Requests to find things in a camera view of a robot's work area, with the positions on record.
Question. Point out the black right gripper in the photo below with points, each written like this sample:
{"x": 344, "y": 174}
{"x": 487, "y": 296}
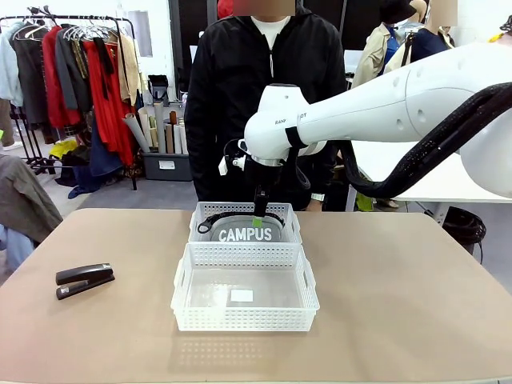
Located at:
{"x": 266, "y": 174}

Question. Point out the grey CAMPUS zipper pencil case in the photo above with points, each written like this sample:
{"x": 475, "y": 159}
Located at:
{"x": 244, "y": 234}

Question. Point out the black stapler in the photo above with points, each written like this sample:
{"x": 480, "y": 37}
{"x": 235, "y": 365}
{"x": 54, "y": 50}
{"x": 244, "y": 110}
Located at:
{"x": 84, "y": 276}

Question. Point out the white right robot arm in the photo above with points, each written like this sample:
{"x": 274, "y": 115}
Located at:
{"x": 400, "y": 100}

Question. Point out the person left forearm black sleeve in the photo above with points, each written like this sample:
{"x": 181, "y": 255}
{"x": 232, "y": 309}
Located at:
{"x": 326, "y": 176}

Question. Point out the person right forearm black sleeve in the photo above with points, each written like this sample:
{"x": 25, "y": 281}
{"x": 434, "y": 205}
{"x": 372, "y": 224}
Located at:
{"x": 196, "y": 160}

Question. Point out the person left hand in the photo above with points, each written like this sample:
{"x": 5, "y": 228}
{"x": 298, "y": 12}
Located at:
{"x": 314, "y": 206}

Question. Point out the white perforated plastic basket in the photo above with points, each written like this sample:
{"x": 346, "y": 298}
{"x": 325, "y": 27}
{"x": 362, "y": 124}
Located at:
{"x": 240, "y": 320}
{"x": 224, "y": 208}

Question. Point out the silver wristwatch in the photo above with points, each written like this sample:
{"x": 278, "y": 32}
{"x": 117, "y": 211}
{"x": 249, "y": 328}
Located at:
{"x": 318, "y": 197}

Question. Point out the grey storage bin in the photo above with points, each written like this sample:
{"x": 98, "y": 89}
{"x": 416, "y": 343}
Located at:
{"x": 176, "y": 168}

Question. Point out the white paper label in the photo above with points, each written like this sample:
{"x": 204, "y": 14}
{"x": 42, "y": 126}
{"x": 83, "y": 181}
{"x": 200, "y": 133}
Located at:
{"x": 242, "y": 295}

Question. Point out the white paper roll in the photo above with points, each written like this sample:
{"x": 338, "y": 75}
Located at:
{"x": 177, "y": 140}
{"x": 184, "y": 140}

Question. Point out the green bag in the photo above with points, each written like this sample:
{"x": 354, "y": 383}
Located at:
{"x": 365, "y": 202}

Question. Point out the person in black jacket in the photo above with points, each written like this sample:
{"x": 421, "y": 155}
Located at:
{"x": 232, "y": 100}

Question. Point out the brown paper roll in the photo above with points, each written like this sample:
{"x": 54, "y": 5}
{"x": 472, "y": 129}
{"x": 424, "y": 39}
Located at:
{"x": 169, "y": 140}

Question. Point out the tall grey cardboard tube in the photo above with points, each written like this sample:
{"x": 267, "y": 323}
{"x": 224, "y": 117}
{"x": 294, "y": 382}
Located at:
{"x": 159, "y": 128}

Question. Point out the cream paper roll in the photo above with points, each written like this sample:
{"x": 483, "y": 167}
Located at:
{"x": 145, "y": 128}

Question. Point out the slanted grey paper roll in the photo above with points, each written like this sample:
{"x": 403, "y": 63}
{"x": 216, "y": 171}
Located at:
{"x": 136, "y": 134}

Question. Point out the white background table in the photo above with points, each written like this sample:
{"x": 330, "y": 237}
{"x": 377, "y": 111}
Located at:
{"x": 400, "y": 168}

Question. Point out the blue denim garment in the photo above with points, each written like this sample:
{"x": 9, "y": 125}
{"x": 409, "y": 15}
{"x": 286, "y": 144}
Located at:
{"x": 100, "y": 160}

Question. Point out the red hanging dress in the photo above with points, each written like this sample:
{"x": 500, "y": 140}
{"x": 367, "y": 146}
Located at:
{"x": 112, "y": 120}

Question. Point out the beige hanging garment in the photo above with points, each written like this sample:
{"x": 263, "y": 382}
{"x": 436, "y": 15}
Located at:
{"x": 128, "y": 72}

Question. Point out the black garment pile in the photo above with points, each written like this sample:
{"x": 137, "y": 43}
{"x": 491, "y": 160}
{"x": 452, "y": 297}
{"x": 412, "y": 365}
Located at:
{"x": 76, "y": 168}

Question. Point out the mannequin in beige trench coat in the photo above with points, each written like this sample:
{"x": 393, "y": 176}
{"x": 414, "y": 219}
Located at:
{"x": 376, "y": 52}

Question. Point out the mannequin in red hood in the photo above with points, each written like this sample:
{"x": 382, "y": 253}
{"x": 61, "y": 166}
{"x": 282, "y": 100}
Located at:
{"x": 225, "y": 8}

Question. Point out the yellow garment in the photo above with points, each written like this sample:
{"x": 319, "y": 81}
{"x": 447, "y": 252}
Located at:
{"x": 64, "y": 148}

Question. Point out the black hanging scarf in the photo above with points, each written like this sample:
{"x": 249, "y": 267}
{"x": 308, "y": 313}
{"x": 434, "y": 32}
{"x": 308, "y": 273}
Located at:
{"x": 105, "y": 60}

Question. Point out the black tripod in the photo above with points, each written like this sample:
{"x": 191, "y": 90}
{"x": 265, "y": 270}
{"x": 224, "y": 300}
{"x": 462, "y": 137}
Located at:
{"x": 408, "y": 48}

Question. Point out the mannequin in navy top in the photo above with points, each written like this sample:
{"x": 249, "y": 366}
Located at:
{"x": 428, "y": 44}

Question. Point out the grey hanging jacket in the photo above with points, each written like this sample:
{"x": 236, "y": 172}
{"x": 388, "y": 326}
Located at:
{"x": 66, "y": 72}

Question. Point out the grey draped garment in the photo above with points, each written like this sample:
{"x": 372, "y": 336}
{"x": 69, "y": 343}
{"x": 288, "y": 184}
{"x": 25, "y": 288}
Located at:
{"x": 24, "y": 200}

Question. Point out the red hanging coat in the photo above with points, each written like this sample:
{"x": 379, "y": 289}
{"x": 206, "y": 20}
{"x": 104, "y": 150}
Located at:
{"x": 50, "y": 80}

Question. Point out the light blue cloth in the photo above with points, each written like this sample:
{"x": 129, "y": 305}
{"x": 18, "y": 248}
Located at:
{"x": 12, "y": 248}

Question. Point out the black metal clothes rack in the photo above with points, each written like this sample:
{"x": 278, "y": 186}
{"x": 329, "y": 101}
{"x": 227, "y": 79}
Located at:
{"x": 80, "y": 18}

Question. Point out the dark hanging garment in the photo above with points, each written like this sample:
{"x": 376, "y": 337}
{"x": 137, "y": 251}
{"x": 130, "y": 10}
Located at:
{"x": 28, "y": 80}

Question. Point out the light blue hanging garment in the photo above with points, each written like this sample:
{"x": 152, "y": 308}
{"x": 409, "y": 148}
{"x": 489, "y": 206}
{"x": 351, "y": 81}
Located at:
{"x": 8, "y": 72}

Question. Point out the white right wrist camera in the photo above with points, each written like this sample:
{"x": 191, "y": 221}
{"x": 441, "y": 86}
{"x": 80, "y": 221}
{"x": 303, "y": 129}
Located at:
{"x": 222, "y": 166}

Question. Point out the grey wall panel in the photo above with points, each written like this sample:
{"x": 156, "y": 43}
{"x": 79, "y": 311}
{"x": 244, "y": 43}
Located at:
{"x": 140, "y": 34}

